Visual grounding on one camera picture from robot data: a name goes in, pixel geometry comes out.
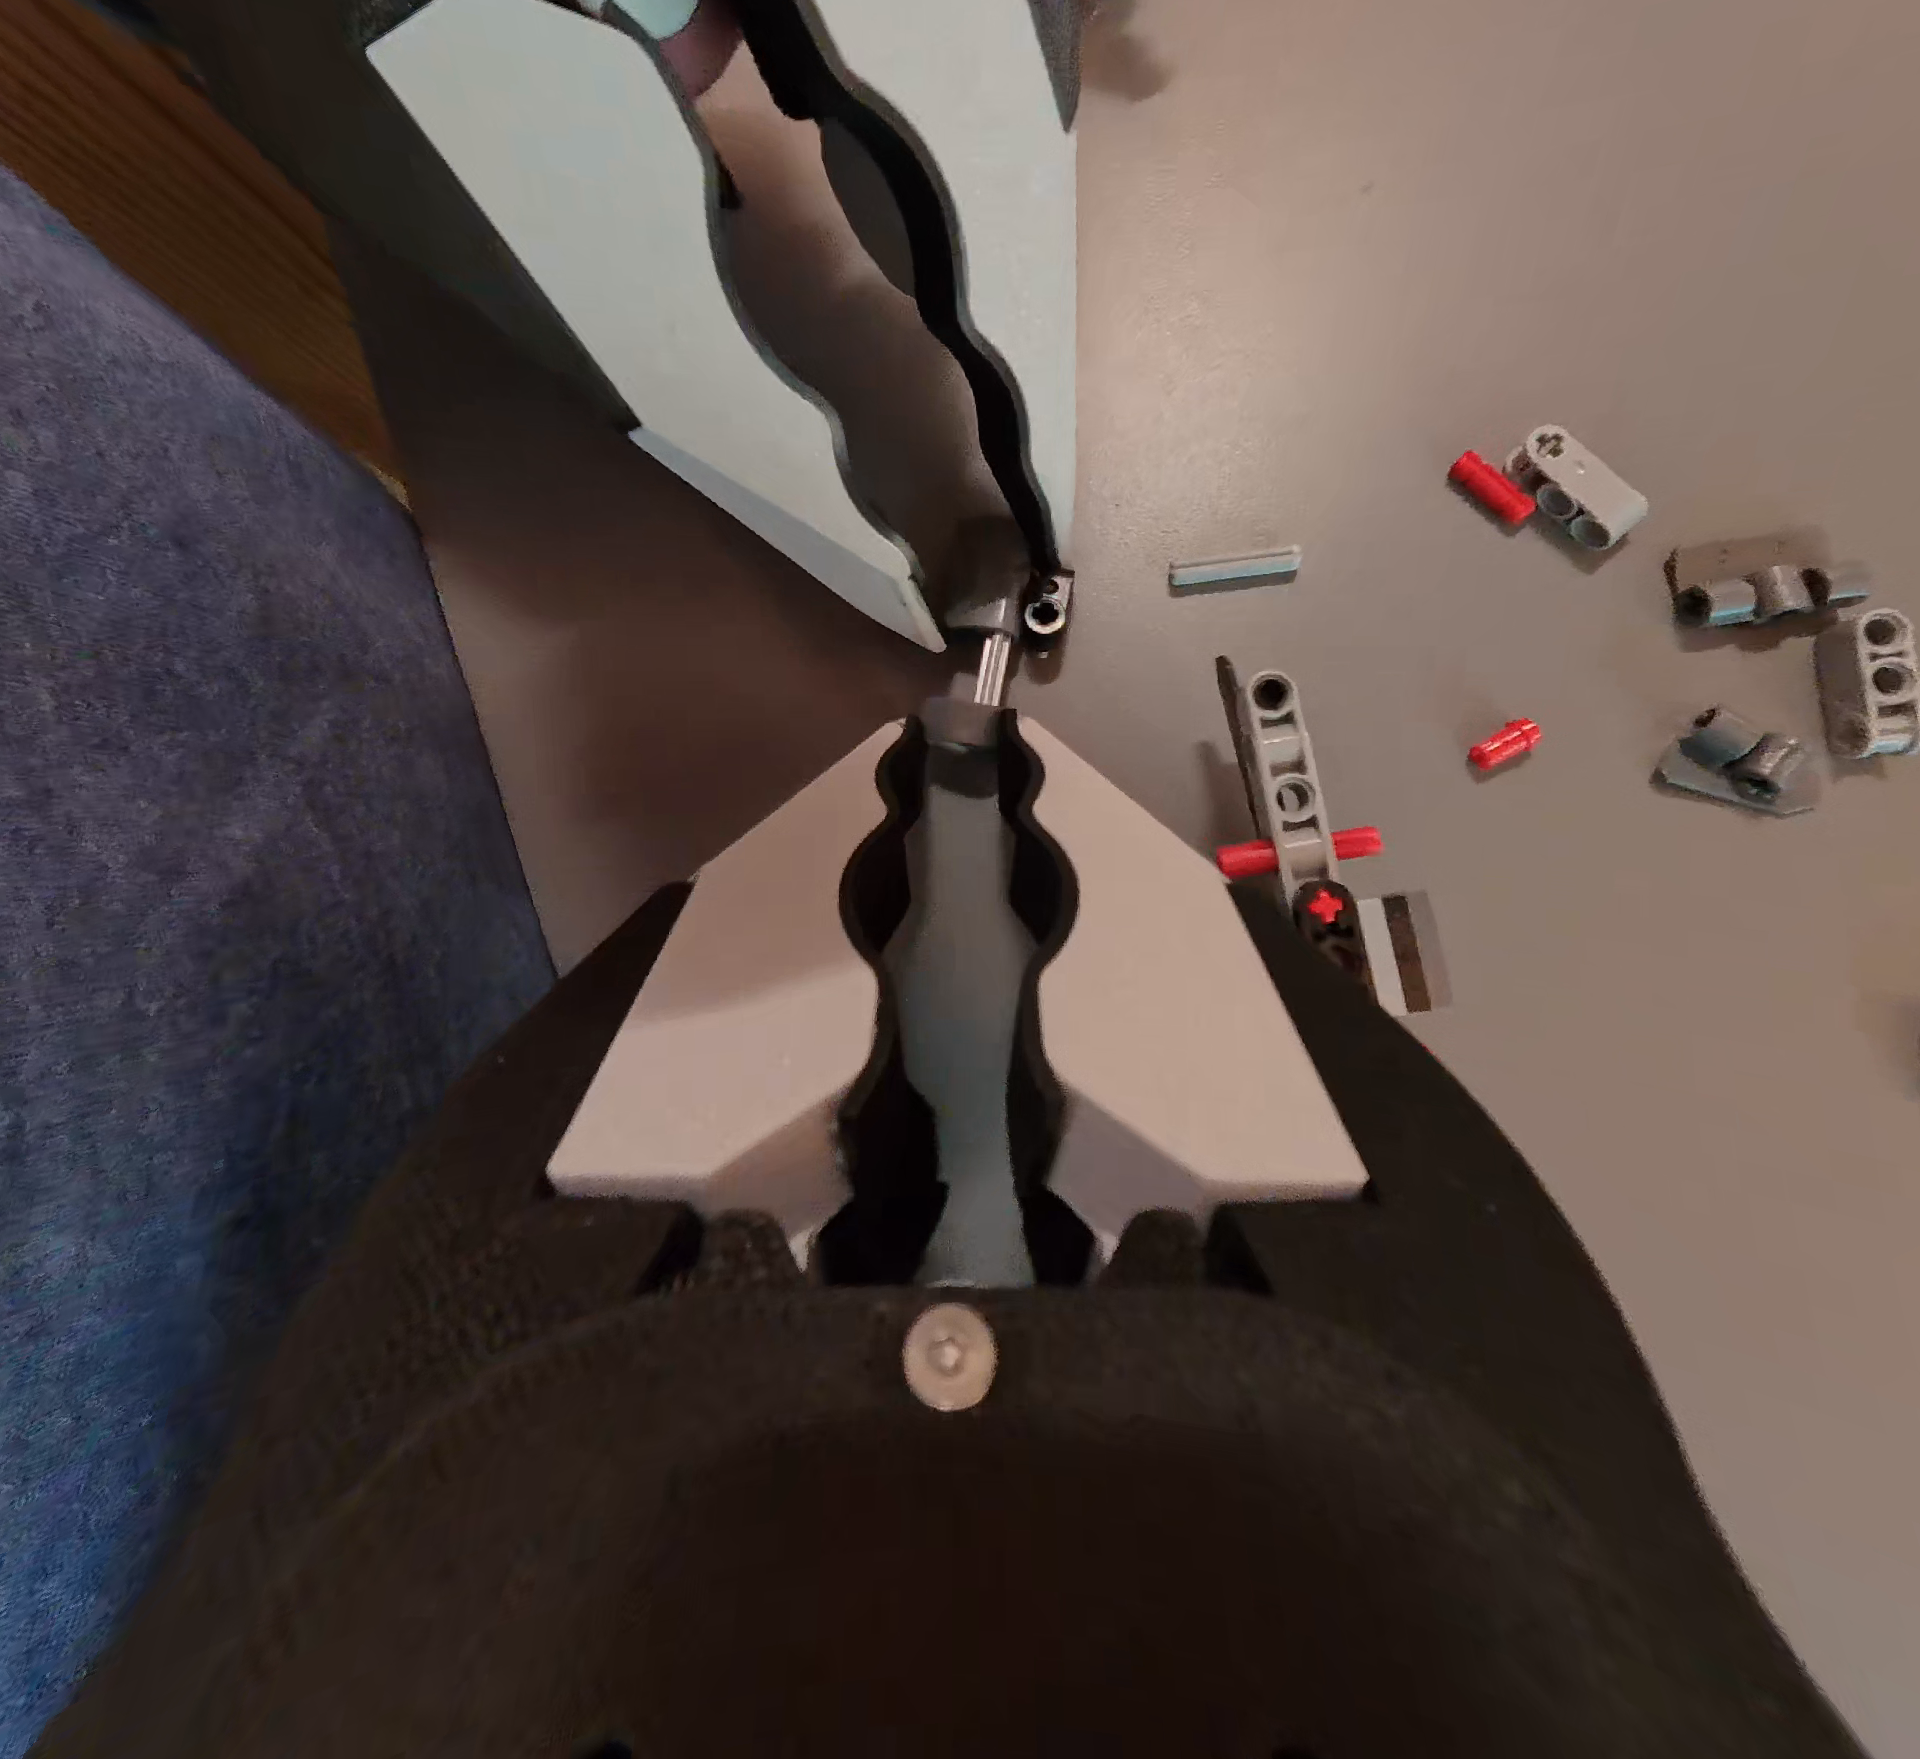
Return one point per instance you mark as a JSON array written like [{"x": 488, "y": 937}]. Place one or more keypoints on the light grey lego axle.
[{"x": 1233, "y": 567}]

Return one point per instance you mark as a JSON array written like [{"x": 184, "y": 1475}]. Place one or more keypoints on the person's blue sweater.
[{"x": 197, "y": 814}]

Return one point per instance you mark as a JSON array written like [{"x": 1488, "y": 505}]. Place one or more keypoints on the light grey double-hole lego connector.
[{"x": 1853, "y": 695}]

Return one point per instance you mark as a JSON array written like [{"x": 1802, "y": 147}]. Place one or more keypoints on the lego beam assembly red pins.
[{"x": 1280, "y": 747}]

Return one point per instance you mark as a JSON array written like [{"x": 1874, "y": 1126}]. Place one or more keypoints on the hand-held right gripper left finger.
[{"x": 721, "y": 1024}]

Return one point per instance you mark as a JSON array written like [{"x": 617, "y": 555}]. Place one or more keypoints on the dark grey lego hinge assembly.
[{"x": 983, "y": 573}]

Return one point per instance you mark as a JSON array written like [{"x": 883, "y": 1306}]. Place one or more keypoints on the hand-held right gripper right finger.
[{"x": 1200, "y": 1024}]

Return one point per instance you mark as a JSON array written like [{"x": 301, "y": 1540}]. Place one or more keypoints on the light grey lego pin connector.
[{"x": 1560, "y": 455}]

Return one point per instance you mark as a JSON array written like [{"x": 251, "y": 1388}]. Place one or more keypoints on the dark grey double-pin lego connector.
[{"x": 1742, "y": 573}]

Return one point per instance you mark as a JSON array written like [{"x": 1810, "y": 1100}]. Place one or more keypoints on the red lego pin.
[
  {"x": 1505, "y": 744},
  {"x": 1488, "y": 486}
]

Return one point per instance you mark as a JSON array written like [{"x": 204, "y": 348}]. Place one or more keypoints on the dark grey connector thin panel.
[{"x": 1724, "y": 777}]

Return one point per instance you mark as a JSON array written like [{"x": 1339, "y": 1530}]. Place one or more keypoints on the wooden cabinet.
[{"x": 181, "y": 183}]

